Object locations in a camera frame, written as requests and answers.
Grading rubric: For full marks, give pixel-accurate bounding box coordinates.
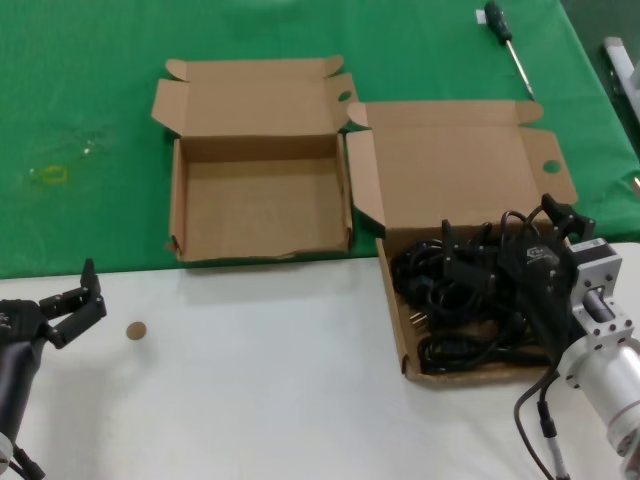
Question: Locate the cable with silver connector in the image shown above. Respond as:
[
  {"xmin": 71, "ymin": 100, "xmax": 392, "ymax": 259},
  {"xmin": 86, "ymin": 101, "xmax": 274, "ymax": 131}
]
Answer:
[{"xmin": 535, "ymin": 372, "xmax": 574, "ymax": 480}]

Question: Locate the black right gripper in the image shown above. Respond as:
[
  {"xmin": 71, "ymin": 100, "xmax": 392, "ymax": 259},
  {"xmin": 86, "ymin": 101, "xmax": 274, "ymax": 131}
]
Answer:
[{"xmin": 442, "ymin": 193, "xmax": 597, "ymax": 364}]

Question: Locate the dark grey arm cable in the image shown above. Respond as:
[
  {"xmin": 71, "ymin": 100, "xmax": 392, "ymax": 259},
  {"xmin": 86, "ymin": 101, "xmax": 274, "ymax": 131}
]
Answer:
[{"xmin": 514, "ymin": 369, "xmax": 561, "ymax": 480}]

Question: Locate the open brown cardboard box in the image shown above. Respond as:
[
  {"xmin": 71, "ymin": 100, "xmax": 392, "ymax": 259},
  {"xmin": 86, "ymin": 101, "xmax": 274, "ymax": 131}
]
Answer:
[
  {"xmin": 150, "ymin": 54, "xmax": 360, "ymax": 264},
  {"xmin": 344, "ymin": 99, "xmax": 579, "ymax": 385}
]

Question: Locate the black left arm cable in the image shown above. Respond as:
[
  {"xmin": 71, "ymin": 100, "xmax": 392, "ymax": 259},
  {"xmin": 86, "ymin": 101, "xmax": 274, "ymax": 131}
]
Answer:
[{"xmin": 9, "ymin": 444, "xmax": 47, "ymax": 480}]

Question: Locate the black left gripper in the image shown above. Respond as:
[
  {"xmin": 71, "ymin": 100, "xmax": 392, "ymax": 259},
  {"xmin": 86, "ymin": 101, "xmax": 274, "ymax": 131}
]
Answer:
[{"xmin": 0, "ymin": 258, "xmax": 108, "ymax": 350}]

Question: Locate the green handled screwdriver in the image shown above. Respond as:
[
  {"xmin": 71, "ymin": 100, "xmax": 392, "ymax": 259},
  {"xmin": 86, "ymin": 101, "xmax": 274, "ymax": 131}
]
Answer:
[{"xmin": 483, "ymin": 0, "xmax": 536, "ymax": 99}]

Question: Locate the grey metal bar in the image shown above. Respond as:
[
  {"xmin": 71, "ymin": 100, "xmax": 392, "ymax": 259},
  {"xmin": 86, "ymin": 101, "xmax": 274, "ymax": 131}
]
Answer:
[{"xmin": 602, "ymin": 35, "xmax": 640, "ymax": 121}]

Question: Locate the green table cloth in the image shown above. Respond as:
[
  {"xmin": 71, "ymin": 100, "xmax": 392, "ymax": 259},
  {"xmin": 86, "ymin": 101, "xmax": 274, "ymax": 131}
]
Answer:
[{"xmin": 0, "ymin": 0, "xmax": 640, "ymax": 281}]

